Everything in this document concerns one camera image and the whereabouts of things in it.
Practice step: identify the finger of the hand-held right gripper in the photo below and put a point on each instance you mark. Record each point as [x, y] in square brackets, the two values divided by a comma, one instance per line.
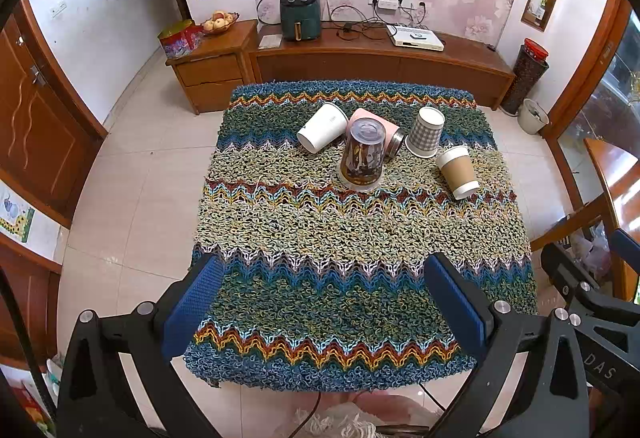
[562, 268]
[626, 244]

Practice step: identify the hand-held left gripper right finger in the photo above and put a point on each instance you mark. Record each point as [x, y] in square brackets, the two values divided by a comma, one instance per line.
[457, 313]

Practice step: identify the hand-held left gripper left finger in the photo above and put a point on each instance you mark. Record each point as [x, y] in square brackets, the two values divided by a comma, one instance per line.
[192, 303]

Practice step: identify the paper cup with brown sleeve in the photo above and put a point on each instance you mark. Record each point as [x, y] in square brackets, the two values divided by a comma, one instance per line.
[457, 172]

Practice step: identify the grey checked paper cup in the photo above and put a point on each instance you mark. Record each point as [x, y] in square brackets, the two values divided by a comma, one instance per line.
[425, 133]

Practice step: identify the clear cup with dark print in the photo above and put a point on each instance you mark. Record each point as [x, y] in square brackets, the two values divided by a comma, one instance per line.
[361, 157]

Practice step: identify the pink cup with metal lid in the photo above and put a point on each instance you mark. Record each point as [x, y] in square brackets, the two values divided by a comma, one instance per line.
[376, 118]

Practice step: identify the white cup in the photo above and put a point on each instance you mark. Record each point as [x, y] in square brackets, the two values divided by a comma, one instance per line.
[322, 127]

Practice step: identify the wooden side table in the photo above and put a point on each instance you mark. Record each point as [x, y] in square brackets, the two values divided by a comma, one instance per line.
[617, 188]

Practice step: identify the colourful woven zigzag blanket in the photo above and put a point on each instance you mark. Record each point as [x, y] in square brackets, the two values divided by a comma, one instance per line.
[320, 238]

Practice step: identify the white bucket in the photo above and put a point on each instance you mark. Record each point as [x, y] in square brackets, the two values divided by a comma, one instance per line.
[533, 117]

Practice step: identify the white fringed cloth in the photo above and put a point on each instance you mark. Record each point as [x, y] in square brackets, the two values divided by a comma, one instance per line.
[340, 424]

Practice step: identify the tall dark bin red lid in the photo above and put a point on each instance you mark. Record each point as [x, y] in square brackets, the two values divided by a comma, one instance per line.
[524, 72]

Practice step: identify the brown wooden door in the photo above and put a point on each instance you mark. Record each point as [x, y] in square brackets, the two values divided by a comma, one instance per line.
[40, 132]

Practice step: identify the wooden drawer cabinet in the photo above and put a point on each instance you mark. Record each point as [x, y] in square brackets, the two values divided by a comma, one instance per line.
[215, 72]

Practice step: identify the long wooden television cabinet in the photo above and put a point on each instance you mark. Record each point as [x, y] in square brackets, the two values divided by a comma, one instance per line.
[380, 62]

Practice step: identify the red printed tin box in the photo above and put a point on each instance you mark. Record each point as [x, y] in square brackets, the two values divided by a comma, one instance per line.
[179, 40]

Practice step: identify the flat paper card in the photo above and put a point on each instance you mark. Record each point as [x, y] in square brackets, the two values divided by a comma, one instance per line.
[270, 42]

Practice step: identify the white set-top box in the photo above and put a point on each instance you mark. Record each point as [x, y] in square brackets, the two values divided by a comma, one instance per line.
[415, 37]

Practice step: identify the bowl of fruit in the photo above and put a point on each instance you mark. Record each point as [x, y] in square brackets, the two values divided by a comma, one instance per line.
[219, 23]

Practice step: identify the dark green air fryer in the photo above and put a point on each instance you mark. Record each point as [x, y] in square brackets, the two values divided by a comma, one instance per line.
[299, 15]

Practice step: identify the white power strip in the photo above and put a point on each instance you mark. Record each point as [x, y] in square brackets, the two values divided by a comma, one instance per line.
[387, 4]

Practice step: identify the cartoon wall sticker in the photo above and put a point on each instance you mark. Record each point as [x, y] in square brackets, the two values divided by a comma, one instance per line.
[15, 215]

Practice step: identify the white wall switch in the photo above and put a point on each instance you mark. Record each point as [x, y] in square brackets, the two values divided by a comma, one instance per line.
[59, 6]

